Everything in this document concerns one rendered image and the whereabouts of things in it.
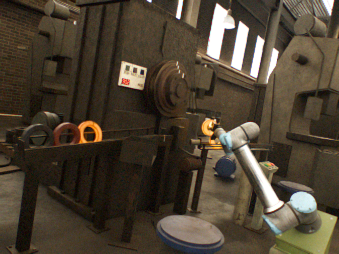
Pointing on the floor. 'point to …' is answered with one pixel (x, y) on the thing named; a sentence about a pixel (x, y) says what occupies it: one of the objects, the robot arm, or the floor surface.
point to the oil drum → (193, 128)
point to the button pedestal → (257, 226)
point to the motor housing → (185, 183)
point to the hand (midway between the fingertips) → (210, 125)
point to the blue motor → (225, 168)
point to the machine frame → (120, 99)
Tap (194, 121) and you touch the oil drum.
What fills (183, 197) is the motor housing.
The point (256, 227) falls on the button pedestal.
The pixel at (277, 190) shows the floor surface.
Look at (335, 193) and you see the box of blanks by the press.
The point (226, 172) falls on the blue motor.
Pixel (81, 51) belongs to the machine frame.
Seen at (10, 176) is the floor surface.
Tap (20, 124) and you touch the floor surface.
